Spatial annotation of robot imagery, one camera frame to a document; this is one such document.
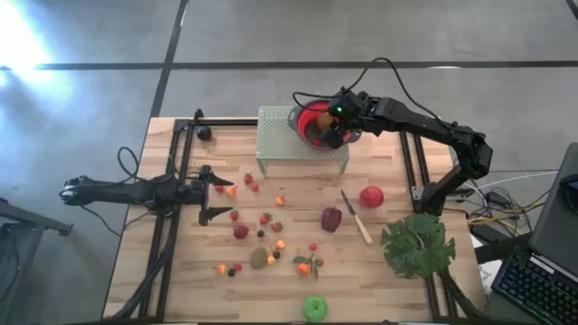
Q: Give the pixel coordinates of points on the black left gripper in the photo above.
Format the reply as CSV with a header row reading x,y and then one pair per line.
x,y
196,189

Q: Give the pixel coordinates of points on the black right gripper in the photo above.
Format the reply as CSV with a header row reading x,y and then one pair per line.
x,y
366,113

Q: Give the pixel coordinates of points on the brown kiwi fruit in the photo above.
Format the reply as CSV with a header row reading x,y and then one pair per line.
x,y
323,122

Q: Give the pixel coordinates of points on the small red fruit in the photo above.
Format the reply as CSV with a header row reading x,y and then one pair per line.
x,y
316,142

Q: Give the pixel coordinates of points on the red collapsible colander bowl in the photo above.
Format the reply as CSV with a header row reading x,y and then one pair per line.
x,y
303,122

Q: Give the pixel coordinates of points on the dark purple plum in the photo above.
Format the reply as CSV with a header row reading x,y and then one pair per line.
x,y
204,133
276,255

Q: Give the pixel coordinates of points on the small red cherry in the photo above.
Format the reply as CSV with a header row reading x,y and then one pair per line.
x,y
237,267

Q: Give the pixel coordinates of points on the orange mandarin with green leaves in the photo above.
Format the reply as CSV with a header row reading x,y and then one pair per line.
x,y
303,269

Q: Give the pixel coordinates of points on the green apple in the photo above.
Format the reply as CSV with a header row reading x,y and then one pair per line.
x,y
314,309

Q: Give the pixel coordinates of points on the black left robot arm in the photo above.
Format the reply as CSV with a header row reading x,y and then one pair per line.
x,y
117,192

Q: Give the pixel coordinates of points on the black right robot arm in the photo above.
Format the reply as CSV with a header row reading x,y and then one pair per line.
x,y
420,124

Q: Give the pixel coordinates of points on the bright red round fruit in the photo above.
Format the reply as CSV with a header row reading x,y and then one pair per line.
x,y
371,197

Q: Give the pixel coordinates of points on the olive green oval fruit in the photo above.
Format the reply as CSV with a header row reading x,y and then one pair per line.
x,y
258,257

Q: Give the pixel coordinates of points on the small dark red apple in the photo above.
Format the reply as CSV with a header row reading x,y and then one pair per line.
x,y
240,232

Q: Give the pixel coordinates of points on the pale green perforated metal shelf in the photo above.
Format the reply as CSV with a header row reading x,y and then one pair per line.
x,y
275,140

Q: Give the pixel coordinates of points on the dark red bell pepper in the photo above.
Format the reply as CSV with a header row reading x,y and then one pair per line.
x,y
331,220

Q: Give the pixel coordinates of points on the green potted plant white pot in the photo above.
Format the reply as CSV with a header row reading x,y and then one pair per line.
x,y
417,246

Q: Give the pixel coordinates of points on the black power adapter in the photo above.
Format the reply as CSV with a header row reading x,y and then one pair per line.
x,y
496,197

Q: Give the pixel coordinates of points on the dark metal stand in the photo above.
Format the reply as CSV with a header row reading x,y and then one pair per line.
x,y
36,220

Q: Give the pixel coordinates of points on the white paper sheet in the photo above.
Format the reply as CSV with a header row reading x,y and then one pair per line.
x,y
487,275

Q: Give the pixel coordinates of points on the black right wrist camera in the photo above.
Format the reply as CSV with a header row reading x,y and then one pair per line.
x,y
341,106

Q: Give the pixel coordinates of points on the black aluminium rig frame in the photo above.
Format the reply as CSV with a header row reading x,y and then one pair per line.
x,y
226,122

